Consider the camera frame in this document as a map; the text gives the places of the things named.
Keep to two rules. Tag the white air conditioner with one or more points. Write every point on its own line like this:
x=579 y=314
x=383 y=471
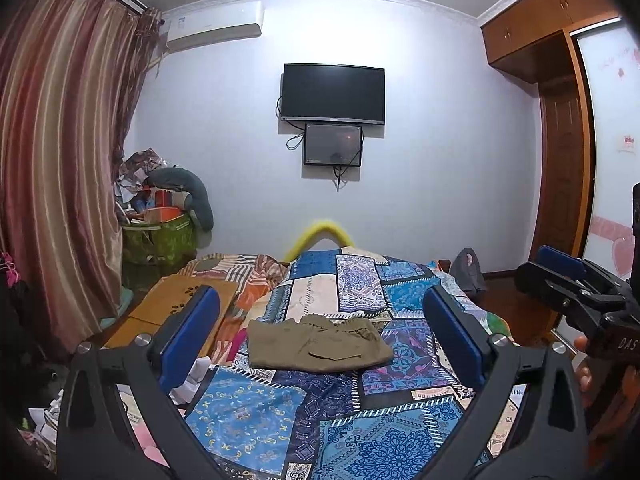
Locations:
x=215 y=27

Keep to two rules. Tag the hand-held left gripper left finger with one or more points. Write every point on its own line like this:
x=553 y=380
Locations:
x=192 y=330

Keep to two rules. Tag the white heart-print sliding door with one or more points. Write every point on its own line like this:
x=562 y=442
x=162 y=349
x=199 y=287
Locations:
x=615 y=160

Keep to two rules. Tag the wooden wardrobe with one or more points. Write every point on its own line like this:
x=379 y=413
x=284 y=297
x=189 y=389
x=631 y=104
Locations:
x=540 y=15

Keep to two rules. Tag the yellow foam arc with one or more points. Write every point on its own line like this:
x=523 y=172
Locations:
x=322 y=232

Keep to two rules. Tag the wooden door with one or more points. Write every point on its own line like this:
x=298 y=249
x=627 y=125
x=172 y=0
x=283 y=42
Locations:
x=562 y=175

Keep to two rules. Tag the person's right hand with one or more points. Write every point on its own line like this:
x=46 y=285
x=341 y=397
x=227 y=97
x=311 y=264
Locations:
x=586 y=385

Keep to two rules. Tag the wooden folding table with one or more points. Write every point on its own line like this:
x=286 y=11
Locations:
x=175 y=300

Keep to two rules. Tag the striped orange quilt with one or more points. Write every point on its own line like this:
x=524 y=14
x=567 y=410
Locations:
x=245 y=280

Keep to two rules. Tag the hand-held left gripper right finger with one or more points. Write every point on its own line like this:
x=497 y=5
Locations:
x=452 y=340

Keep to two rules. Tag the small label sticker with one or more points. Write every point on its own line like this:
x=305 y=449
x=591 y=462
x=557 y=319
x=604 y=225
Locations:
x=627 y=142

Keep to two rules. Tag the pile of crumpled paper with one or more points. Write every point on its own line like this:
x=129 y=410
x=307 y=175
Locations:
x=140 y=170

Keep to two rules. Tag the blue patchwork blanket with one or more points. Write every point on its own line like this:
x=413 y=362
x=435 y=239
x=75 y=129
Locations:
x=350 y=410

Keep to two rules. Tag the striped brown curtain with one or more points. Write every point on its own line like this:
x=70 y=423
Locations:
x=55 y=160

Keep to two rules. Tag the grey bag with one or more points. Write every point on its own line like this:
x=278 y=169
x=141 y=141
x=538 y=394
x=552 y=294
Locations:
x=467 y=270

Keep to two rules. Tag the olive green pants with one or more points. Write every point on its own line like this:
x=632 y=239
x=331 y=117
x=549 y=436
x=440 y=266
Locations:
x=320 y=345

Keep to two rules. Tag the black wall television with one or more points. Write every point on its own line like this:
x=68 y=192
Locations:
x=332 y=92

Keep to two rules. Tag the small black wall monitor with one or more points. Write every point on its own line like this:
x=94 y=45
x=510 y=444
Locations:
x=332 y=144

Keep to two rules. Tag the white cloth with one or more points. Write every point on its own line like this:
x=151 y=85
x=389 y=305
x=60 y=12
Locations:
x=192 y=380

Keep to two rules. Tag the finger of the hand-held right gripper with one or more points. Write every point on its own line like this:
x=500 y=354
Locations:
x=540 y=282
x=560 y=260

